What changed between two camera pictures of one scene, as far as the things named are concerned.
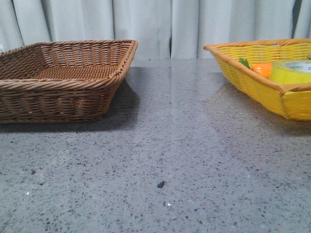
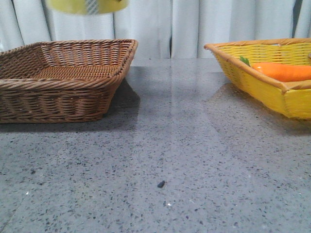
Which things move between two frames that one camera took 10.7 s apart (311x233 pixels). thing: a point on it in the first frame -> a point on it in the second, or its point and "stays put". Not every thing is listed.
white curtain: (164, 29) stays put
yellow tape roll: (291, 71) -> (88, 7)
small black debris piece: (161, 184) stays put
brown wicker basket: (61, 82) stays put
